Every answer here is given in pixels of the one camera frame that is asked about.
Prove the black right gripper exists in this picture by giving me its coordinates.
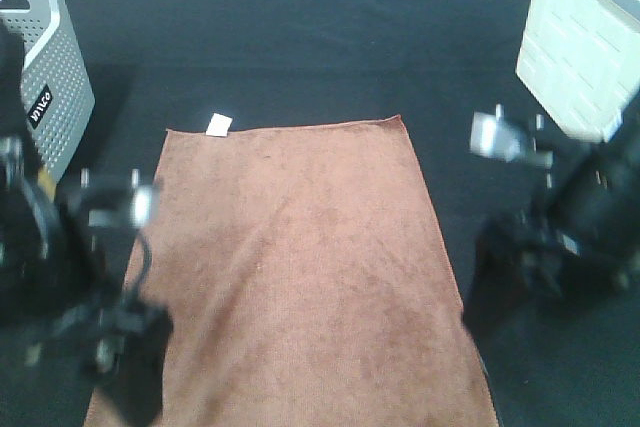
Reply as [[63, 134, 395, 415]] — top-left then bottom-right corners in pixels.
[[462, 212, 580, 337]]

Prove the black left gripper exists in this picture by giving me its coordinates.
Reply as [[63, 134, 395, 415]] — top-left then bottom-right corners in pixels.
[[29, 292, 173, 426]]

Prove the brown microfibre towel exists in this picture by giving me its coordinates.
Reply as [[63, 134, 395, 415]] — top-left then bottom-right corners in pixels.
[[83, 115, 497, 427]]

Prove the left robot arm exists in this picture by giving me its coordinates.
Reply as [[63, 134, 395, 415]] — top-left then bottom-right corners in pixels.
[[1, 29, 173, 426]]

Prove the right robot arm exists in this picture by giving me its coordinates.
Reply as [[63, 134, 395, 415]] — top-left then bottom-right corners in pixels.
[[462, 96, 639, 341]]

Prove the white storage bin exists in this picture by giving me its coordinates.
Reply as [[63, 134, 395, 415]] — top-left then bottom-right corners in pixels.
[[516, 0, 639, 142]]

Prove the grey perforated laundry basket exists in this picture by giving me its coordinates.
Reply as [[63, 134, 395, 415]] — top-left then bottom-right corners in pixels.
[[1, 0, 95, 182]]

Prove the black table mat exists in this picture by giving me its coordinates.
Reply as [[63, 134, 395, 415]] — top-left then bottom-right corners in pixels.
[[63, 0, 639, 426]]

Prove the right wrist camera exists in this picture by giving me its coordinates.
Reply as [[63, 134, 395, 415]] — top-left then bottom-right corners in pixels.
[[469, 104, 554, 169]]

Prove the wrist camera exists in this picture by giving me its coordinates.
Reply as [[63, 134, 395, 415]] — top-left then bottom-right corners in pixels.
[[469, 104, 554, 169], [56, 169, 161, 230]]

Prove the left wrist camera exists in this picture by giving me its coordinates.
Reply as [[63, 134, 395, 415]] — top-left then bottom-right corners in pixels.
[[56, 169, 161, 230]]

